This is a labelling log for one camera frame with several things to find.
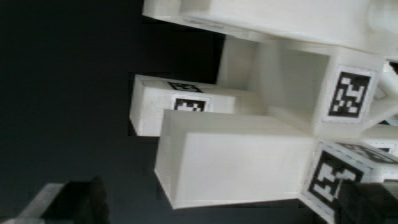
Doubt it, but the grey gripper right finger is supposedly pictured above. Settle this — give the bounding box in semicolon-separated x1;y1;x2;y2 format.
333;181;398;224

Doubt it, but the white tagged cube nut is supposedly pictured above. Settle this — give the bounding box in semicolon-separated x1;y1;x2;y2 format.
300;140;398;224

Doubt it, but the white chair seat part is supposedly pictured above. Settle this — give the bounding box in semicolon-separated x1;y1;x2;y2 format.
142;0;398;61

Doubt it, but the white chair back frame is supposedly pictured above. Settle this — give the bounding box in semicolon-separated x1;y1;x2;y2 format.
152;49;398;210

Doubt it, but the white chair leg with tag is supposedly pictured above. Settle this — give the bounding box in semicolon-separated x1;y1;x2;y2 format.
129;75;264;137

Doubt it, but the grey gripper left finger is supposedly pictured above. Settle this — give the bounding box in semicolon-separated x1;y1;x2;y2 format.
0;177;110;224

